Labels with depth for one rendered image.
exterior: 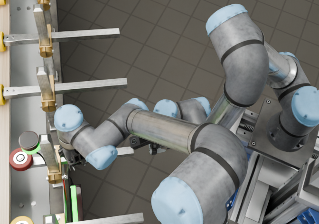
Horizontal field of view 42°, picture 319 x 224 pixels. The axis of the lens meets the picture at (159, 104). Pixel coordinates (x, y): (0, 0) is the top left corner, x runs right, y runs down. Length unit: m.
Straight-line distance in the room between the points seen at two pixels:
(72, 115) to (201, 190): 0.47
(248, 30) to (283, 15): 2.34
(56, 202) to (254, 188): 0.76
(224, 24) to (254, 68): 0.14
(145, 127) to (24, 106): 1.05
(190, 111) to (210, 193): 0.63
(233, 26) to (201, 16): 2.13
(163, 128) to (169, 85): 1.80
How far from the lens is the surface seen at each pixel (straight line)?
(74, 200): 1.73
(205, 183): 0.80
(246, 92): 1.06
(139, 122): 1.08
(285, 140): 1.51
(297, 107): 1.38
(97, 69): 2.84
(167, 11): 3.18
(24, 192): 1.86
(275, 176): 1.61
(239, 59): 1.04
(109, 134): 1.13
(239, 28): 1.07
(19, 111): 2.01
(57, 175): 1.59
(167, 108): 1.36
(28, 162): 1.59
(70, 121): 1.12
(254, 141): 1.53
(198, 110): 1.39
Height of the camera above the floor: 2.36
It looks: 60 degrees down
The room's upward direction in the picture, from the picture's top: 12 degrees clockwise
